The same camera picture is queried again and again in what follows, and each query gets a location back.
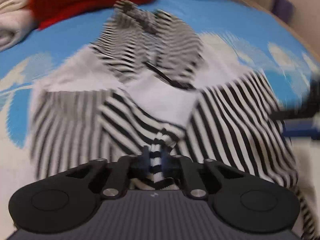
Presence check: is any black white striped shirt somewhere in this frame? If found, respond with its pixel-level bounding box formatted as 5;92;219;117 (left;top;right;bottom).
30;0;315;240

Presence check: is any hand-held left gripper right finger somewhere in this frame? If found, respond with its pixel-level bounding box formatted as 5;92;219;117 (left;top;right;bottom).
162;148;251;200

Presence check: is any purple paper bag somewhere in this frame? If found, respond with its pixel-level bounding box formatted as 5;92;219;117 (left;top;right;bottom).
271;0;294;18

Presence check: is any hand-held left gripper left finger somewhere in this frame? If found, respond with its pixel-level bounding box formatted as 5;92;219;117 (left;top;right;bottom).
60;145;151;198

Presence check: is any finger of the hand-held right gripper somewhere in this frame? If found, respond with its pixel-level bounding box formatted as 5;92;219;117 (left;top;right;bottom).
270;105;320;140

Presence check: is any blue patterned bedsheet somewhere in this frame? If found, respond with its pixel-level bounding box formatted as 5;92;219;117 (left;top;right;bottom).
0;0;320;240

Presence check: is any cream fleece blanket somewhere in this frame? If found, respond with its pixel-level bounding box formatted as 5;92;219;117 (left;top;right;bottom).
0;11;40;53

